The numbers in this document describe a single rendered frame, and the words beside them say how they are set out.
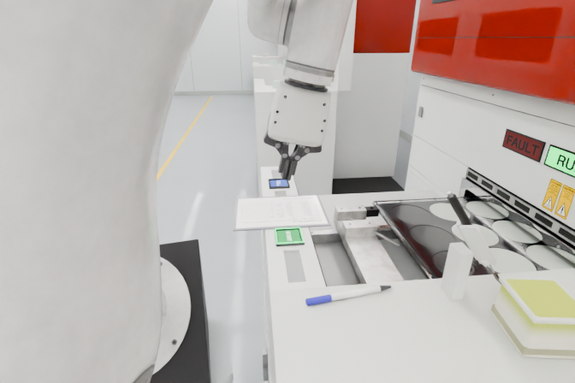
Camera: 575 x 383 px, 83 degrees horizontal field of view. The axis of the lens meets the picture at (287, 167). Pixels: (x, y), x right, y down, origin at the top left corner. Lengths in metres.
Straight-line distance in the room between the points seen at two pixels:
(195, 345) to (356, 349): 0.25
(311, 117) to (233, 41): 8.00
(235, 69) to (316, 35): 8.05
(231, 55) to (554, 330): 8.31
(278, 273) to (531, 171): 0.64
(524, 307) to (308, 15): 0.48
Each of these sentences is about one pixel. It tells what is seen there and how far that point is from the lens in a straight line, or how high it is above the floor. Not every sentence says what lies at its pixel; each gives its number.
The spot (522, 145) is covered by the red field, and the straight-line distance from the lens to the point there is 0.96.
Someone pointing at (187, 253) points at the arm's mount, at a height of 0.99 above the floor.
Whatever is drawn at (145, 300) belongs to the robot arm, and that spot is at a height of 1.21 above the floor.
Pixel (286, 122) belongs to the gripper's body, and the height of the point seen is 1.21.
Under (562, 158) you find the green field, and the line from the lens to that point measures 0.89.
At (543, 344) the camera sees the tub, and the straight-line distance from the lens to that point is 0.55.
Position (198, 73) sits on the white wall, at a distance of 8.66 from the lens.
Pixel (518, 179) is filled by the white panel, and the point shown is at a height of 1.02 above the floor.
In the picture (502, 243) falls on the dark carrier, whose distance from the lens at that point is 0.91.
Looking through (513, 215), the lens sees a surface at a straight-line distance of 0.98.
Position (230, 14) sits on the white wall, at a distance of 8.55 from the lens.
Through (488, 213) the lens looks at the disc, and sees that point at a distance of 1.03.
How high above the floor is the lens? 1.34
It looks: 22 degrees down
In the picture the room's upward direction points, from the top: straight up
